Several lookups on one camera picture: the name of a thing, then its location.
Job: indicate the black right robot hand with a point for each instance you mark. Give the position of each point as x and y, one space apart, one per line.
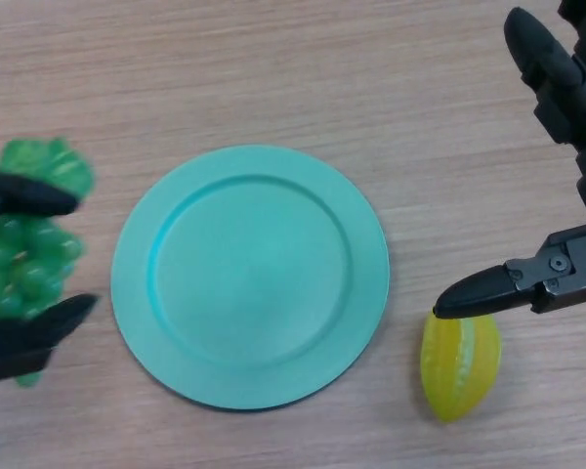
566 107

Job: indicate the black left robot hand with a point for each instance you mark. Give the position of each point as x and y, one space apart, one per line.
24 193

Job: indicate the green grapes bunch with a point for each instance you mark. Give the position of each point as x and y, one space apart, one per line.
29 264

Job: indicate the teal round plate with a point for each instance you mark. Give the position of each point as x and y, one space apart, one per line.
249 278

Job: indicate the yellow starfruit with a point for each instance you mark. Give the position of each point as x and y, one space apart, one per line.
461 371

